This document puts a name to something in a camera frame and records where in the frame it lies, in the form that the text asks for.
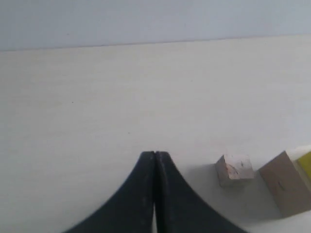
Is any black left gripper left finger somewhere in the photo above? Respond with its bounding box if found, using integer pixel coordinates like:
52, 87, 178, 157
66, 151, 156, 233

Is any large plain wooden cube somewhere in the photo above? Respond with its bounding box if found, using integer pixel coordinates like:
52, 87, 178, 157
259, 151, 311, 217

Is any small plain wooden cube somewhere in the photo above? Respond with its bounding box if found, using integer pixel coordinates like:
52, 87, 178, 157
215, 154, 255, 187

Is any yellow cube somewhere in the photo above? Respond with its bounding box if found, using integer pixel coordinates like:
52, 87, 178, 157
297, 151, 311, 180

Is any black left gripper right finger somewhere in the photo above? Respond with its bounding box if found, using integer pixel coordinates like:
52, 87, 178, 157
155, 151, 246, 233

